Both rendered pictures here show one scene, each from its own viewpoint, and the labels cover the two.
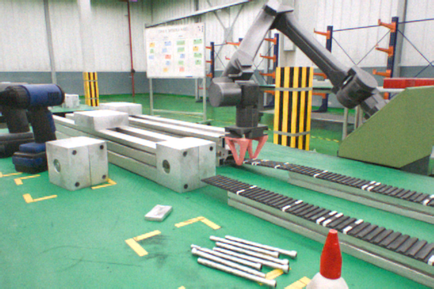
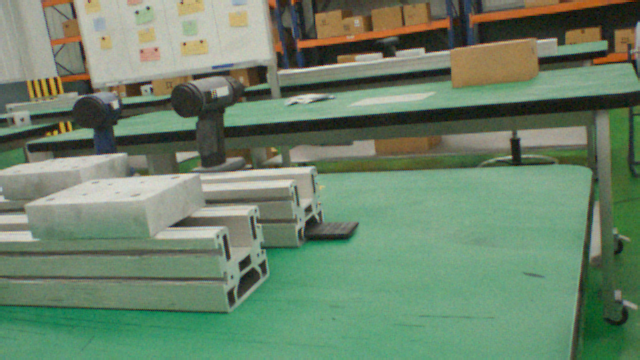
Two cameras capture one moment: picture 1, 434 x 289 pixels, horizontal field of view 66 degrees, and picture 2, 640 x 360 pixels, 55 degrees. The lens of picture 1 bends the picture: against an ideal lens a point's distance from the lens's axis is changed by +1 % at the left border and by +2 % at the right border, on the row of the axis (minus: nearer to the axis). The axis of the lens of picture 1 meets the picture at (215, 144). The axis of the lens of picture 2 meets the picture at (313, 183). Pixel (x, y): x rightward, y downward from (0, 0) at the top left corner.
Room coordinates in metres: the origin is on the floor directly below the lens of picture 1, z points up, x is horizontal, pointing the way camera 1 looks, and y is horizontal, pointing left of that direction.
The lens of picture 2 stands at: (2.06, 0.30, 1.03)
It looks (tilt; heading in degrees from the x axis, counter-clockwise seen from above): 13 degrees down; 155
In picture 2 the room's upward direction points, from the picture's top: 8 degrees counter-clockwise
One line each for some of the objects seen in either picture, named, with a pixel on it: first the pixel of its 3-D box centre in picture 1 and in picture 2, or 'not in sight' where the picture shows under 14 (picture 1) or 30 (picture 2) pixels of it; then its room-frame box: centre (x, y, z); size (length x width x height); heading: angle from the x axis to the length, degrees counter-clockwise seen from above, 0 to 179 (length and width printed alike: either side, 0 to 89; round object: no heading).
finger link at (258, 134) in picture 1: (249, 145); not in sight; (0.84, -0.09, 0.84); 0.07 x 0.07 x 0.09; 42
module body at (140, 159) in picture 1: (102, 138); (75, 214); (1.05, 0.36, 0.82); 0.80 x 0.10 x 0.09; 42
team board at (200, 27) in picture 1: (175, 76); not in sight; (6.81, 0.79, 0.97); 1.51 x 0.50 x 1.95; 57
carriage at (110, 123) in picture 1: (101, 123); (68, 184); (1.05, 0.36, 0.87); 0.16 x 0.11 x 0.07; 42
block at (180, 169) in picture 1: (190, 162); not in sight; (0.72, 0.06, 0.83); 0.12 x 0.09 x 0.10; 132
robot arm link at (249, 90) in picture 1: (245, 94); not in sight; (0.83, -0.08, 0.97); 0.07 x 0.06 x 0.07; 123
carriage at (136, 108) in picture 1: (120, 112); (120, 216); (1.36, 0.39, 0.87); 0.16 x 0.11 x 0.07; 42
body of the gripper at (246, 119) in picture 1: (247, 118); not in sight; (0.84, -0.08, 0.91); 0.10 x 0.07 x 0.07; 132
